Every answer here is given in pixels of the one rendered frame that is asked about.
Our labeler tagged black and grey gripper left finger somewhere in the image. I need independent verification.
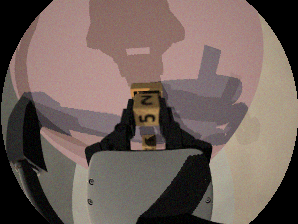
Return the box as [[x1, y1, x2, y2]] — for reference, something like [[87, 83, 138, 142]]
[[85, 99, 136, 167]]

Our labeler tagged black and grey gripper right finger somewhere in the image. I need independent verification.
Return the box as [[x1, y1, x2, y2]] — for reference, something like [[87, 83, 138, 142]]
[[159, 98, 212, 163]]

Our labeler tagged yellow cube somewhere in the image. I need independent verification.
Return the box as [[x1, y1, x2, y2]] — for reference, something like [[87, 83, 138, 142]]
[[133, 93, 161, 126], [142, 134, 156, 150]]

